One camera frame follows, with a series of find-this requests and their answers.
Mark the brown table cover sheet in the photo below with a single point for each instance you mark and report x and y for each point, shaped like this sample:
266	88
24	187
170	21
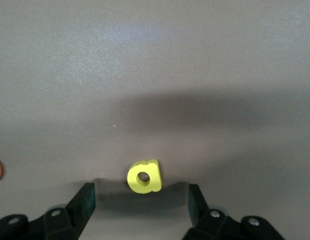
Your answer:
220	50

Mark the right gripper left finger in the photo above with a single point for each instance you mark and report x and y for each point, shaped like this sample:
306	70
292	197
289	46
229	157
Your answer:
59	225

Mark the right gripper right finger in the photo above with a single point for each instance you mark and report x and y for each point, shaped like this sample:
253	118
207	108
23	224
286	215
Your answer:
214	225

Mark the yellow letter d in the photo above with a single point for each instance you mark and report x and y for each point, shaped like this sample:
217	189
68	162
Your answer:
154	183

